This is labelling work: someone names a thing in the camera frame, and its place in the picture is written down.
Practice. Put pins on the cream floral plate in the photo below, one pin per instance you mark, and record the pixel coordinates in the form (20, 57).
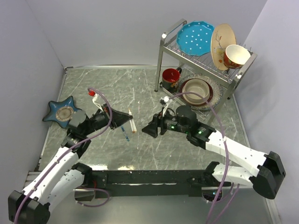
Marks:
(222, 36)

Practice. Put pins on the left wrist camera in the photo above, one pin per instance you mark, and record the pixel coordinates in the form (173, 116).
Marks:
(95, 98)

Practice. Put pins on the red white bowl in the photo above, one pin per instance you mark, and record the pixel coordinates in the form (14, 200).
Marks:
(235, 56)

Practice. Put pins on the white orange-tipped marker pen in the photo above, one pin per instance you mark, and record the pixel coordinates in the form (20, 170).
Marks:
(133, 127)

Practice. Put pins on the blue star-shaped dish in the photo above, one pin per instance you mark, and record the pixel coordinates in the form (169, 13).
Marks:
(61, 112)

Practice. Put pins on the beige bowl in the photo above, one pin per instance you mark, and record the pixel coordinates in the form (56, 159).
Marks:
(198, 86)

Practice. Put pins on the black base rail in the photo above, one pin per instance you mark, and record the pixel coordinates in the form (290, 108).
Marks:
(151, 182)

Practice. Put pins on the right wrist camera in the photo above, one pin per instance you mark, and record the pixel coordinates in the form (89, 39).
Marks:
(165, 101)

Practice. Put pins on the steel dish rack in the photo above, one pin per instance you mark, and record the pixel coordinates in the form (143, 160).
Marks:
(193, 64)

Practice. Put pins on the blue marker pen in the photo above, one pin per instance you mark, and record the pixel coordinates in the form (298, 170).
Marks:
(125, 134)

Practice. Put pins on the red black mug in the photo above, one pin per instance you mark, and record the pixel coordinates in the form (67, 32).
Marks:
(170, 77)

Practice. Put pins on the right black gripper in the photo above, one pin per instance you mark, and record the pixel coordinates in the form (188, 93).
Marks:
(152, 128)

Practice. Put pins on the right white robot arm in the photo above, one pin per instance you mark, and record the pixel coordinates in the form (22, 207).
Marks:
(263, 172)

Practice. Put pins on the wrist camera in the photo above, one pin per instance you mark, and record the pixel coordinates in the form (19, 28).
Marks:
(95, 98)
(165, 101)

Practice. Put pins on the dark red plate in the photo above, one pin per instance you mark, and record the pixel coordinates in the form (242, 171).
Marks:
(194, 94)

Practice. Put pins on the blue polka-dot plate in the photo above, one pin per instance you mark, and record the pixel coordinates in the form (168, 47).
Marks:
(194, 38)

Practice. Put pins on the white yellow marker pen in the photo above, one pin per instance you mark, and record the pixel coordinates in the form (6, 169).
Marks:
(131, 120)

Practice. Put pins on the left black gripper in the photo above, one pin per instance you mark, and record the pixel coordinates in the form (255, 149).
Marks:
(118, 118)

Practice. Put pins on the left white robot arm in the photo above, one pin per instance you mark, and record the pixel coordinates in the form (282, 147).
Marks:
(35, 203)

